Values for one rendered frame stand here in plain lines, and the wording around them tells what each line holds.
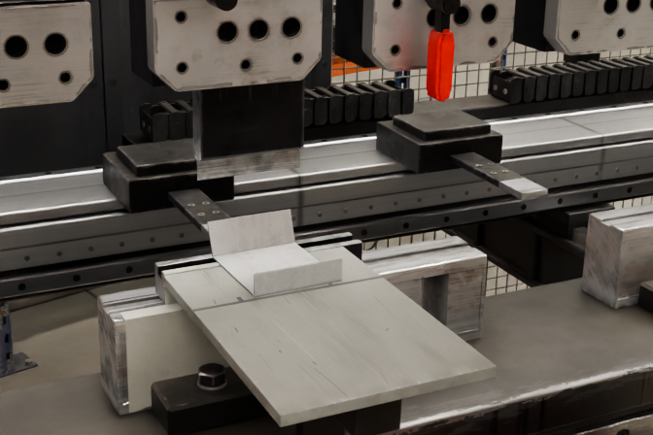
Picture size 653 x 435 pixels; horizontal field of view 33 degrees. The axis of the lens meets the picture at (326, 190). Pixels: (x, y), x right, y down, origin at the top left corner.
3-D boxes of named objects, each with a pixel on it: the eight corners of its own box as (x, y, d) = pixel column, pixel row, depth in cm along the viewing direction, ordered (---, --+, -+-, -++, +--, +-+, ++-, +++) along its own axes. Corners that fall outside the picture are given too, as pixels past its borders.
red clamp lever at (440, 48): (437, 104, 98) (444, -6, 95) (415, 93, 102) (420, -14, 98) (455, 102, 99) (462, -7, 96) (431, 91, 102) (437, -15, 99)
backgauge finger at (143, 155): (174, 265, 105) (173, 217, 103) (102, 184, 127) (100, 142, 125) (290, 247, 110) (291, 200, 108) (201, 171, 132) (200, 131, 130)
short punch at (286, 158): (201, 184, 99) (199, 80, 96) (193, 177, 100) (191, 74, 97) (303, 170, 103) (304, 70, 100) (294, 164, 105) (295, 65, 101)
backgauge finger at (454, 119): (488, 216, 120) (491, 171, 118) (374, 150, 142) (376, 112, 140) (577, 201, 125) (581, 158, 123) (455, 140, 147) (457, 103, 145)
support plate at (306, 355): (280, 427, 77) (280, 415, 77) (163, 285, 99) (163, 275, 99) (496, 377, 85) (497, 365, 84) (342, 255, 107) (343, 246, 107)
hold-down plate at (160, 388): (169, 439, 97) (168, 409, 96) (151, 410, 101) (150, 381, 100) (461, 372, 109) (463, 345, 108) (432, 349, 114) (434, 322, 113)
